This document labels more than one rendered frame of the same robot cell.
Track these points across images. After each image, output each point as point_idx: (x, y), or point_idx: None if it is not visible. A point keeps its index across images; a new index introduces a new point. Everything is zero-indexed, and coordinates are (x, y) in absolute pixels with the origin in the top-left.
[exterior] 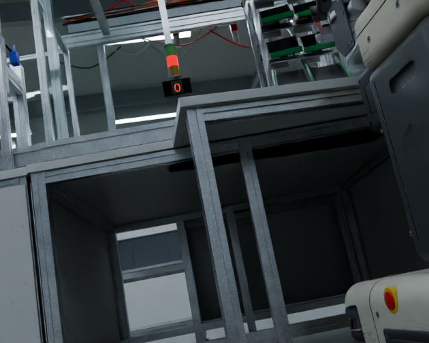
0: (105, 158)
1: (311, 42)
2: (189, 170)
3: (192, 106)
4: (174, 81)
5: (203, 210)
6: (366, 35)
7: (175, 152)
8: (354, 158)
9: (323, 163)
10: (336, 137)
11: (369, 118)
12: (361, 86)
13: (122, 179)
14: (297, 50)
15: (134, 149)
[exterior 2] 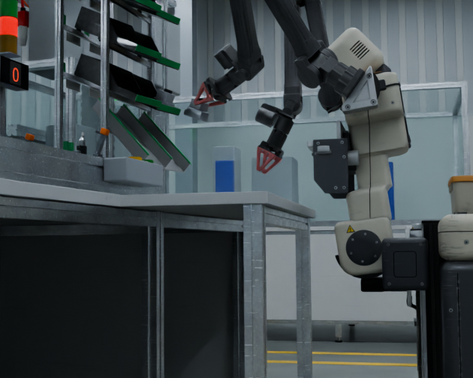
0: (67, 199)
1: None
2: None
3: (267, 204)
4: (14, 63)
5: (251, 327)
6: (463, 237)
7: (116, 212)
8: (65, 223)
9: (45, 221)
10: None
11: (388, 277)
12: (388, 249)
13: None
14: (157, 104)
15: (91, 196)
